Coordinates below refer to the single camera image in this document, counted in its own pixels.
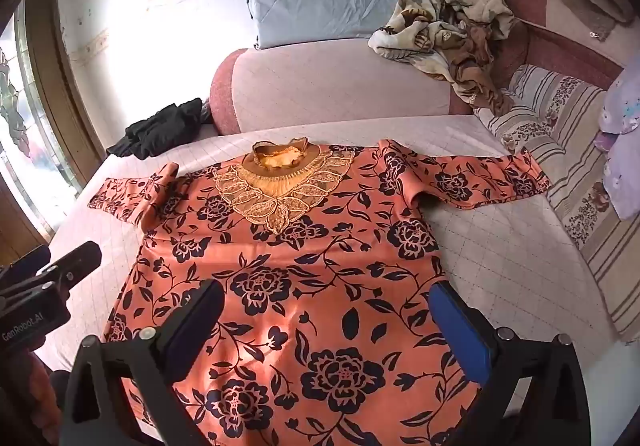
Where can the orange floral shirt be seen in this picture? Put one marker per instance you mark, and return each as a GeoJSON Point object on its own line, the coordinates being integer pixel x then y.
{"type": "Point", "coordinates": [300, 286]}

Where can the wooden framed window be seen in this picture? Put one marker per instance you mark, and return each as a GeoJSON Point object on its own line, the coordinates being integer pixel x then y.
{"type": "Point", "coordinates": [30, 126]}

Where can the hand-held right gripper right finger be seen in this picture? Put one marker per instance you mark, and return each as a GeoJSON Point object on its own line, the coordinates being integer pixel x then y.
{"type": "Point", "coordinates": [460, 331]}

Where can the black crumpled garment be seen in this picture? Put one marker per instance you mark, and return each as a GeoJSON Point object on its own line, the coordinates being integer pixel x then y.
{"type": "Point", "coordinates": [160, 128]}

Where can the brown cream leaf-print blanket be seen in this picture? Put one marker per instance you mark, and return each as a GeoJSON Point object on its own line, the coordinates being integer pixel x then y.
{"type": "Point", "coordinates": [445, 31]}

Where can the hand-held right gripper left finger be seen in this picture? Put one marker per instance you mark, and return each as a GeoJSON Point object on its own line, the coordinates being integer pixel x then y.
{"type": "Point", "coordinates": [194, 328]}

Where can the pink padded headboard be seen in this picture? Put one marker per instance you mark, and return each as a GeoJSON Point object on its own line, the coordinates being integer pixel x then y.
{"type": "Point", "coordinates": [325, 86]}

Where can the pink quilted bed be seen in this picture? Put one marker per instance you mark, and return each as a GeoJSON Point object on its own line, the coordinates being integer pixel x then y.
{"type": "Point", "coordinates": [500, 251]}

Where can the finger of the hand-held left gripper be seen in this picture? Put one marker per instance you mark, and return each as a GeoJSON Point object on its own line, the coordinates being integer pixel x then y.
{"type": "Point", "coordinates": [75, 260]}

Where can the person's left forearm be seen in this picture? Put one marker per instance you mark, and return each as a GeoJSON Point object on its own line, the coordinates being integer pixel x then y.
{"type": "Point", "coordinates": [25, 401]}

